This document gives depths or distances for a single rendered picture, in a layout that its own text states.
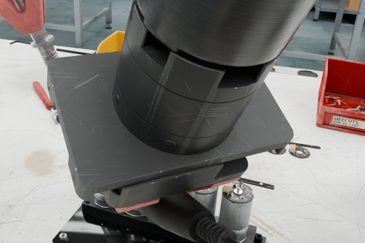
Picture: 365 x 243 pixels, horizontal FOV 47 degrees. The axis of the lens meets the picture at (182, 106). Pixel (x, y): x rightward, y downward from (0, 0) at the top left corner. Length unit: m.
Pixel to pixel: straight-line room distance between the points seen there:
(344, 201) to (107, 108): 0.33
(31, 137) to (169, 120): 0.38
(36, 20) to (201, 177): 0.16
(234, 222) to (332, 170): 0.20
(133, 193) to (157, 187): 0.01
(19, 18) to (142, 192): 0.16
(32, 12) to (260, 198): 0.28
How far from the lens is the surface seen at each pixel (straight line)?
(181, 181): 0.18
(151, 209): 0.22
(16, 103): 0.61
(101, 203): 0.38
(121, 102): 0.17
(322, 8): 4.29
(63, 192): 0.43
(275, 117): 0.21
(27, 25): 0.30
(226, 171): 0.20
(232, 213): 0.34
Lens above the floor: 1.02
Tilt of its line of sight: 27 degrees down
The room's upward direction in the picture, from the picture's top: 4 degrees clockwise
